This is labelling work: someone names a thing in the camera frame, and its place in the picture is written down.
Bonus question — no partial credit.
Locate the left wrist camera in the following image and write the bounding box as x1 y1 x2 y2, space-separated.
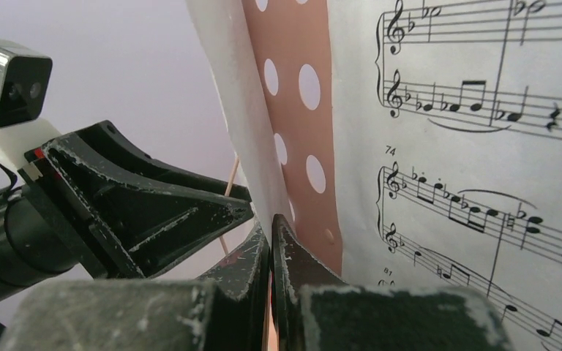
0 39 53 129

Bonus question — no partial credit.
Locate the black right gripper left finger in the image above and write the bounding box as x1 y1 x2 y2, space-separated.
0 224 269 350

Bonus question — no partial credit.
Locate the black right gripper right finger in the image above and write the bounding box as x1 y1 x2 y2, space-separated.
271 214 513 350

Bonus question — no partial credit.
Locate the sheet music page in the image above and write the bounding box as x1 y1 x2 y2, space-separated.
328 1 562 350
187 1 291 241

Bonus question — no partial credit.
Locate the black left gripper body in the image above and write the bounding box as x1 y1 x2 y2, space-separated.
0 170 78 301

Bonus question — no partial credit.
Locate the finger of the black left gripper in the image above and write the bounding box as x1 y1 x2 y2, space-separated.
75 121 251 203
34 133 253 279

